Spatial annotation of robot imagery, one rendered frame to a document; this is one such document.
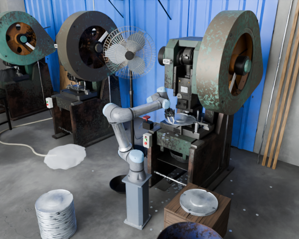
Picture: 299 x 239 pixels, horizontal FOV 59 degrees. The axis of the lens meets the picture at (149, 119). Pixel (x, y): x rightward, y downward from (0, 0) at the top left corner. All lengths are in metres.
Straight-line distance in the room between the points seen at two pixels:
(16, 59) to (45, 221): 3.03
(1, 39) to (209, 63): 3.43
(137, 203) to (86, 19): 2.07
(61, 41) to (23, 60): 1.73
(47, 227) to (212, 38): 1.90
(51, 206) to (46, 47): 3.27
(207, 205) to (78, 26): 2.27
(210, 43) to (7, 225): 2.26
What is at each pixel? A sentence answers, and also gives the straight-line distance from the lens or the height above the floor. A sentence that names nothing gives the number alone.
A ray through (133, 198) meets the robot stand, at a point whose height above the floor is 0.29.
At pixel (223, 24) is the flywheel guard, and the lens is 2.04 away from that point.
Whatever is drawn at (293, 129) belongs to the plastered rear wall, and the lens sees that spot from 3.55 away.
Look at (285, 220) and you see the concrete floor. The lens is 2.81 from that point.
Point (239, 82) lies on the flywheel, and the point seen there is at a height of 1.14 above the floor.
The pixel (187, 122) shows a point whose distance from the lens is 2.48.
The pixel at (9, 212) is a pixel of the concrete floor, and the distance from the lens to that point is 2.92.
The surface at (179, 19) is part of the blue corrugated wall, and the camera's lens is 3.84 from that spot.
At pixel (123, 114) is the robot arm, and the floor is 1.04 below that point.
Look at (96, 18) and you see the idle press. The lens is 3.35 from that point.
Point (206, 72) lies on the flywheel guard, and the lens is 1.96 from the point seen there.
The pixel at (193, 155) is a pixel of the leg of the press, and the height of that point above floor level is 0.56.
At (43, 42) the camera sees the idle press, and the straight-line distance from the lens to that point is 5.00.
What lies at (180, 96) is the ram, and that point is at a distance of 2.50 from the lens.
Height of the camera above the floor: 1.73
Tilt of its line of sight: 22 degrees down
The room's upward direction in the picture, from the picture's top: straight up
